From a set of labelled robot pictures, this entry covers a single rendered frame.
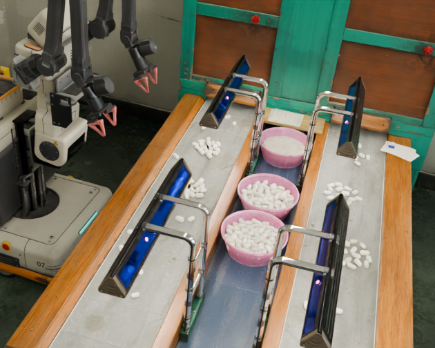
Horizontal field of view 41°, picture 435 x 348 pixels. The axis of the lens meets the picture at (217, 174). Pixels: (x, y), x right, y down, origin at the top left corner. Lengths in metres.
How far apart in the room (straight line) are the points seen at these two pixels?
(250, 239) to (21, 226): 1.28
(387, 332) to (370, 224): 0.60
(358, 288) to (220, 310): 0.51
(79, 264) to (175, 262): 0.34
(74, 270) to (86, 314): 0.19
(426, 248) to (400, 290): 1.51
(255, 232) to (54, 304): 0.82
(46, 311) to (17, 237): 1.07
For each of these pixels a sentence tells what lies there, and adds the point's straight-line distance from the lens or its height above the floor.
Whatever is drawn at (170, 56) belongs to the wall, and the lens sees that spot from 4.19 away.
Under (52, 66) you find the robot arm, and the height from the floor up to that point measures 1.25.
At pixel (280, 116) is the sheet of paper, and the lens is 3.08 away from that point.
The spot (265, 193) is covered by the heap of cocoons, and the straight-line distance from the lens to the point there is 2.59.
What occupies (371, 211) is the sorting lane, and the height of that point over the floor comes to 0.74.
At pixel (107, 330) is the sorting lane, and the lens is 1.97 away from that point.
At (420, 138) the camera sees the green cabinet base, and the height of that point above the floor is 0.77.
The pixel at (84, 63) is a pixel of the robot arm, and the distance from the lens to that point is 2.32.
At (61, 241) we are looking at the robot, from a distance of 2.99.
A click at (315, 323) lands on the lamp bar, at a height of 1.10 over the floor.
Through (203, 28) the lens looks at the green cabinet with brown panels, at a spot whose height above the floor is 1.14.
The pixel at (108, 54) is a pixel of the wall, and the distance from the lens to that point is 4.41.
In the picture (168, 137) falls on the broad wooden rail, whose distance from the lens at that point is 2.83.
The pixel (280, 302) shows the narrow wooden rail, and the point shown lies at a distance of 2.06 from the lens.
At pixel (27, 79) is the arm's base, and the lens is 2.48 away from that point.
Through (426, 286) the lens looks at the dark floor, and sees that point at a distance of 3.48.
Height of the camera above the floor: 2.25
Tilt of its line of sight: 35 degrees down
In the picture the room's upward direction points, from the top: 6 degrees clockwise
